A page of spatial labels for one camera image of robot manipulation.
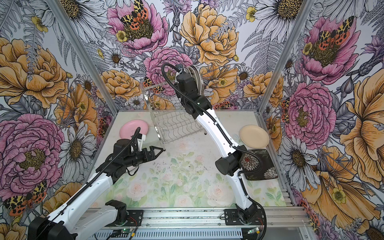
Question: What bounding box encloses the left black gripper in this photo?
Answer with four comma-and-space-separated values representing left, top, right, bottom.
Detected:
124, 146, 164, 167

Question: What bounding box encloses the white plate orange sunburst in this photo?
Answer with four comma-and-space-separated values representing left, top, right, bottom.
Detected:
192, 66, 203, 96

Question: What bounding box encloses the white plate green red rim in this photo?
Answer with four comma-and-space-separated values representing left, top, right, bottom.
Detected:
197, 70, 205, 96

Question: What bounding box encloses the beige round plate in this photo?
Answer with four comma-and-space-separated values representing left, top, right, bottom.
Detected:
240, 125, 270, 149

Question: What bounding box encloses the dark square floral plate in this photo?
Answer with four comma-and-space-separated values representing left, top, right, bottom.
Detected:
241, 149, 278, 181

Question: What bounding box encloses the white plate black emblem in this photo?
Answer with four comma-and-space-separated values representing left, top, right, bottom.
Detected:
184, 65, 197, 92

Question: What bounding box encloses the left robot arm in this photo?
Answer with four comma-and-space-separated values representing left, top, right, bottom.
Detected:
27, 139, 165, 240

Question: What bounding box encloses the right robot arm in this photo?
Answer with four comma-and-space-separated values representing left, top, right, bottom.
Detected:
172, 64, 260, 224

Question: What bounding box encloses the chrome two-tier dish rack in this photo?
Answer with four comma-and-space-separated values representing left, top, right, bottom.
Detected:
141, 77, 205, 144

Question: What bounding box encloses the pink round plate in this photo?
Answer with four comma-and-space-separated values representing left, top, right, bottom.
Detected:
119, 120, 149, 141

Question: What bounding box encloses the green circuit board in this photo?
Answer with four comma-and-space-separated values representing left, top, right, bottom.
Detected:
114, 229, 134, 239

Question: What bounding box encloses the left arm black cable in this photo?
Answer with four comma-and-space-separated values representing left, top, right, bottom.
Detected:
35, 126, 142, 235

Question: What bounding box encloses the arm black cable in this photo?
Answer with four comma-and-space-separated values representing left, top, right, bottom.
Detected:
35, 126, 142, 235
161, 62, 268, 240

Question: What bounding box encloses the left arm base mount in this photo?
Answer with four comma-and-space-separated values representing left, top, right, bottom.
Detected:
106, 209, 144, 227

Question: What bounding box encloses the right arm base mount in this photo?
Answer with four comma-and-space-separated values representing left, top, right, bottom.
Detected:
224, 209, 266, 226

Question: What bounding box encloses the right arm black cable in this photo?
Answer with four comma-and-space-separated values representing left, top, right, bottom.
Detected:
161, 62, 268, 240

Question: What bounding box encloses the aluminium front rail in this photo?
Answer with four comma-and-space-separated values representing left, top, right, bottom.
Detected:
82, 207, 316, 240

